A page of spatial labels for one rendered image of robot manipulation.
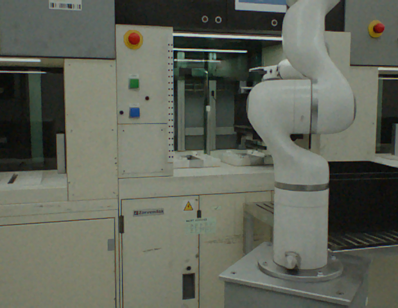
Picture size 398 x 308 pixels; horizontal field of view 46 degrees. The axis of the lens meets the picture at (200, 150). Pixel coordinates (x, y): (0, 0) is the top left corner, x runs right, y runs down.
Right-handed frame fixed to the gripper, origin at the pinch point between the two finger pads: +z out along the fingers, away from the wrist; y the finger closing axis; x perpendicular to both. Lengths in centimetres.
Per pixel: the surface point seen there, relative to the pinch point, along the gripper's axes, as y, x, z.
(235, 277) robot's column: -44, -49, -81
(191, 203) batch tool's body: -34, -49, -10
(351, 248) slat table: -8, -49, -71
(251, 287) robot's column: -41, -51, -84
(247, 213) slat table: -14, -52, -15
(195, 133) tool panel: -8, -28, 79
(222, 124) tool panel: 9, -23, 80
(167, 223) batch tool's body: -43, -55, -10
